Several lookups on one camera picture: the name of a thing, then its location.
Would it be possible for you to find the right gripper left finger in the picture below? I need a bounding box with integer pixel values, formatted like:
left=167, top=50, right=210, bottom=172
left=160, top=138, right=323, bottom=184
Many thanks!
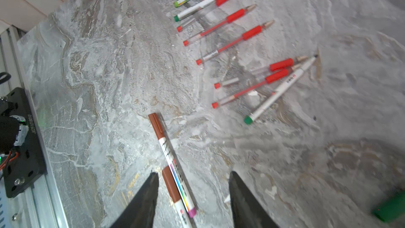
left=111, top=172, right=159, bottom=228

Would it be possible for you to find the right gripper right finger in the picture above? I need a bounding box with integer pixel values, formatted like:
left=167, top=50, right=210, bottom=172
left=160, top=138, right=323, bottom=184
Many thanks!
left=228, top=171, right=279, bottom=228

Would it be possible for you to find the brown marker pen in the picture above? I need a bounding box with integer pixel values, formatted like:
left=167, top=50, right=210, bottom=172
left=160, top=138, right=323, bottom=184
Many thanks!
left=162, top=166, right=192, bottom=228
left=148, top=113, right=197, bottom=218

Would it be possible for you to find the red gel pen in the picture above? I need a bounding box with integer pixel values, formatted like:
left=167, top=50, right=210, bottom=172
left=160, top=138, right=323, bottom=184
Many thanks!
left=196, top=20, right=275, bottom=65
left=177, top=0, right=229, bottom=32
left=214, top=56, right=309, bottom=89
left=183, top=4, right=257, bottom=46
left=212, top=63, right=302, bottom=109

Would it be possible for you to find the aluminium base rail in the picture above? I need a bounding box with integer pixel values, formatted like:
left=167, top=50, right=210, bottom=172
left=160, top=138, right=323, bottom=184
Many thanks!
left=1, top=26, right=69, bottom=228

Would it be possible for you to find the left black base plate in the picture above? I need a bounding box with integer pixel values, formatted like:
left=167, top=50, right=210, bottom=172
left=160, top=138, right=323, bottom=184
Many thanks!
left=1, top=88, right=47, bottom=198

